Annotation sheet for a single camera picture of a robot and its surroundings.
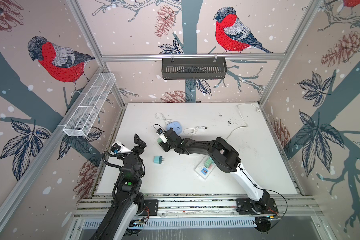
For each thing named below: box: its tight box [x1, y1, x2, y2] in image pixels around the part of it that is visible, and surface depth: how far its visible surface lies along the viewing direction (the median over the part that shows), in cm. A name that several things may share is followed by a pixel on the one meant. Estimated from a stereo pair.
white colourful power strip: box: [194, 155, 216, 180], surface depth 85 cm
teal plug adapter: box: [153, 155, 165, 164], surface depth 91 cm
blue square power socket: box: [166, 121, 183, 135], surface depth 106 cm
